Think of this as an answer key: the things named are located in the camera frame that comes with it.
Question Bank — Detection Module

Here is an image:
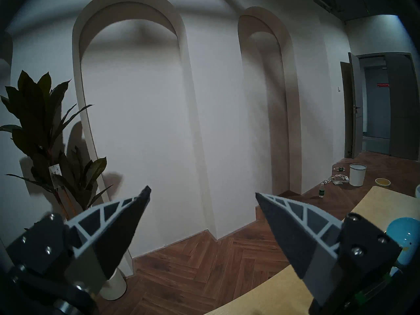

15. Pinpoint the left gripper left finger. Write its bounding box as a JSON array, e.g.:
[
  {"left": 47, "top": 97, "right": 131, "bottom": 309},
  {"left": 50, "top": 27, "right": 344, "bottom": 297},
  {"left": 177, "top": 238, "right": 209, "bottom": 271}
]
[{"left": 7, "top": 186, "right": 152, "bottom": 293}]

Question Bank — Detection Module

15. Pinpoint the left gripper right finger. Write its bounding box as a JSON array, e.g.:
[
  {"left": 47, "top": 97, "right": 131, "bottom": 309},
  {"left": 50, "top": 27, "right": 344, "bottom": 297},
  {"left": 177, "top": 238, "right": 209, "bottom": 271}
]
[{"left": 255, "top": 192, "right": 402, "bottom": 310}]

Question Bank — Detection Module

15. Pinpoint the blue penguin plate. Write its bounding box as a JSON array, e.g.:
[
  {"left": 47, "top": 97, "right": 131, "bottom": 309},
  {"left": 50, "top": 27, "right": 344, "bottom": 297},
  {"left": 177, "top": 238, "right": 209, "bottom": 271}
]
[{"left": 386, "top": 218, "right": 420, "bottom": 269}]

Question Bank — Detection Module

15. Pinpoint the white plant tag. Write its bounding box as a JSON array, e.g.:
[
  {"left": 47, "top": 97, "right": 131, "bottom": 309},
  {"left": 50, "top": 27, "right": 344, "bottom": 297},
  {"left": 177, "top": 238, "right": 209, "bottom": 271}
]
[{"left": 49, "top": 165, "right": 63, "bottom": 188}]

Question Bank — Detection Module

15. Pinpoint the white bucket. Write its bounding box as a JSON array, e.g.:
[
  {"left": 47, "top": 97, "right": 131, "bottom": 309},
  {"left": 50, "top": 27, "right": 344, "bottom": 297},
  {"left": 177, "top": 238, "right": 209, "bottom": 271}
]
[{"left": 349, "top": 163, "right": 367, "bottom": 187}]

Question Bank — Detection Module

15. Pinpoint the tall green leafy plant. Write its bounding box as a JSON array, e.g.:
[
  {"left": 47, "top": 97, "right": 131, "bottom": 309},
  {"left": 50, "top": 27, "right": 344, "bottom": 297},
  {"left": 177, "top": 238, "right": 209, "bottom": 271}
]
[{"left": 0, "top": 70, "right": 114, "bottom": 220}]

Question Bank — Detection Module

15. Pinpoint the dark grey door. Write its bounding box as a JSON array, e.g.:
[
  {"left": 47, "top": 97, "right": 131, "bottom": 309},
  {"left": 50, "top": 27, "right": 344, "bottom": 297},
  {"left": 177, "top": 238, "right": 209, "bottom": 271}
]
[{"left": 340, "top": 52, "right": 420, "bottom": 161}]

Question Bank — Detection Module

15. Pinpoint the pile of cables and parts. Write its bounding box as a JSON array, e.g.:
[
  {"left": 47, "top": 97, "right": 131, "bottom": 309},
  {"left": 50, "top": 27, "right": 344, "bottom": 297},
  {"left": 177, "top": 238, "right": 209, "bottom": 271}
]
[{"left": 323, "top": 173, "right": 350, "bottom": 186}]

